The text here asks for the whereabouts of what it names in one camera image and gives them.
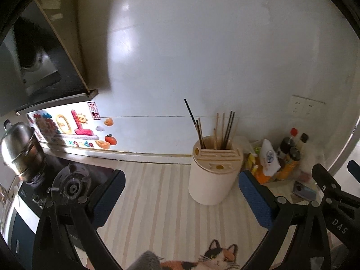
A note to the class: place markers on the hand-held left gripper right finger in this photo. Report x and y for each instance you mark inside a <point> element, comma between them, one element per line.
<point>254,202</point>

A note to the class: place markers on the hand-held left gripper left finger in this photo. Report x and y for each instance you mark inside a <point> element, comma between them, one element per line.
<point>109,199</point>

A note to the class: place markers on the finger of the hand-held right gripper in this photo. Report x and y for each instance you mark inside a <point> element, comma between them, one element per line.
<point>337,211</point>
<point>355,167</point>

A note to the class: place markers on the white cylindrical utensil holder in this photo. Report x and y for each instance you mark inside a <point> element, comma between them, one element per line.
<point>213,180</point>

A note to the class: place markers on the dark smartphone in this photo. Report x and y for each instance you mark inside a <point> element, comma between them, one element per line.
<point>305,192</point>

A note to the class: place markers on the yellow bottle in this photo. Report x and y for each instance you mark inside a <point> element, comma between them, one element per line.
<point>252,163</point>

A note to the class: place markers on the black glass gas stove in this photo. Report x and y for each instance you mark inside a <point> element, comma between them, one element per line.
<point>70,185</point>

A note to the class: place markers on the white orange food packet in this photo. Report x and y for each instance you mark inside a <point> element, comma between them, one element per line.
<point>268,157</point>

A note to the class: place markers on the striped cat print mat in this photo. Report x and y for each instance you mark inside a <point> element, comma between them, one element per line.
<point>157,202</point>

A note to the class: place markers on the person's grey clothing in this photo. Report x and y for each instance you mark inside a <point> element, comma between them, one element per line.
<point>343,258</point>

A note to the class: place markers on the orange sauce bottle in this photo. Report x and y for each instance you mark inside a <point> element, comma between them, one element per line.
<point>291,163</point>

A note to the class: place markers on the clear plastic bag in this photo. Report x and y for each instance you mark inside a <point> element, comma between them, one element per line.
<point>247,144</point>

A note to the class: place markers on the black cap sauce bottle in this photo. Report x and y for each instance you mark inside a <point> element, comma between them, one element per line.
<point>301,142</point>

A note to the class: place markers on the red cap dark bottle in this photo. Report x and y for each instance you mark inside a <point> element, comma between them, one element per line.
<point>287,143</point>

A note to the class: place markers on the grey fuzzy cloth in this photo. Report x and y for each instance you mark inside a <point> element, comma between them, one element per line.
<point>146,261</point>

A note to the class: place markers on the dark teal cabinet door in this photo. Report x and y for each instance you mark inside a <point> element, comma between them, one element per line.
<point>22,230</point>

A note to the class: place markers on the steel pot with lid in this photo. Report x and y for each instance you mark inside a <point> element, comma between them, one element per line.
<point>19,146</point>

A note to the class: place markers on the black range hood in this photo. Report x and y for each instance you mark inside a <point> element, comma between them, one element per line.
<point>42,62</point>

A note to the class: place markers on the colourful wall sticker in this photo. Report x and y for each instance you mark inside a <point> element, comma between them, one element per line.
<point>78,129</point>

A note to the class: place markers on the white wall outlet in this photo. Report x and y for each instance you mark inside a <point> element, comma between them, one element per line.
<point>306,107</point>

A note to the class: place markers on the wooden wall cabinet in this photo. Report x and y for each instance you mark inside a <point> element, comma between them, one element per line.
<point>92,33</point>

